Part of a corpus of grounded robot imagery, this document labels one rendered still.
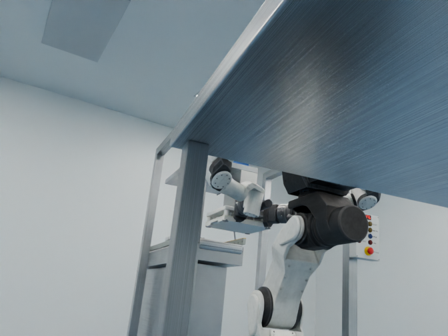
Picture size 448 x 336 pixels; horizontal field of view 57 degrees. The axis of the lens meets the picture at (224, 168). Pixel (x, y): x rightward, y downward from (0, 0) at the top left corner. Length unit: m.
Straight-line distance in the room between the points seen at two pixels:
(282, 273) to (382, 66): 1.11
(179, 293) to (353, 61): 0.43
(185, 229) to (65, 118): 5.03
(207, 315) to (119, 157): 3.67
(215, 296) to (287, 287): 0.85
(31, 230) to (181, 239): 4.67
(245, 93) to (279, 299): 1.09
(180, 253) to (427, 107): 0.42
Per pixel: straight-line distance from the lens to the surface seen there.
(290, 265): 1.50
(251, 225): 1.95
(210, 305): 2.32
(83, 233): 5.39
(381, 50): 0.48
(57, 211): 5.37
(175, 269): 0.68
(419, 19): 0.44
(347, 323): 2.53
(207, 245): 2.19
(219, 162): 1.46
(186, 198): 0.70
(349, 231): 1.29
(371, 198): 1.83
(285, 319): 1.59
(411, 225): 5.93
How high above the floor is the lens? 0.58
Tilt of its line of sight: 18 degrees up
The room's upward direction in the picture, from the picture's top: 6 degrees clockwise
